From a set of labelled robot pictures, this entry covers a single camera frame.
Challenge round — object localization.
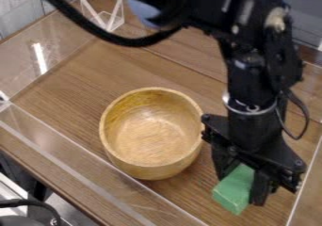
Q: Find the clear acrylic tray wall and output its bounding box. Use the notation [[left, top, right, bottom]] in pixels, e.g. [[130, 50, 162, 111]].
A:
[[0, 0, 322, 226]]

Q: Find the black metal bracket with screw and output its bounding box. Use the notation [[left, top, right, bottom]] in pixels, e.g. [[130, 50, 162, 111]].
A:
[[39, 205, 74, 226]]

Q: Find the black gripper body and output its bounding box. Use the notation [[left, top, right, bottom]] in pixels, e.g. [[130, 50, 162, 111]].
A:
[[201, 105, 309, 195]]

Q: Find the brown wooden bowl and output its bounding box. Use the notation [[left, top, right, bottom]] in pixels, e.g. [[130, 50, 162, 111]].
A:
[[99, 87, 205, 181]]

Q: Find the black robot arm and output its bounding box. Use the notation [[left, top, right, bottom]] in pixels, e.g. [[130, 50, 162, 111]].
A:
[[47, 0, 308, 206]]

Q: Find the black cable bottom left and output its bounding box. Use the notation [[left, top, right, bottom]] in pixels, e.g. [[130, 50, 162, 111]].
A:
[[0, 199, 63, 226]]

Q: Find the clear acrylic corner bracket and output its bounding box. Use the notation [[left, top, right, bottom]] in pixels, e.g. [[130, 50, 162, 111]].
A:
[[79, 0, 125, 33]]

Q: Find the green rectangular block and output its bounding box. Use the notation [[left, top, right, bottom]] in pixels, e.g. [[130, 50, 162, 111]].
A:
[[211, 165, 254, 216]]

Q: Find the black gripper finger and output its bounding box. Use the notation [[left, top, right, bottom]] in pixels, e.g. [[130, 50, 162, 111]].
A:
[[210, 136, 241, 180], [249, 167, 281, 206]]

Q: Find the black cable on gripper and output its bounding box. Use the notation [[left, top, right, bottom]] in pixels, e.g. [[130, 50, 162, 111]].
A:
[[276, 89, 312, 141]]

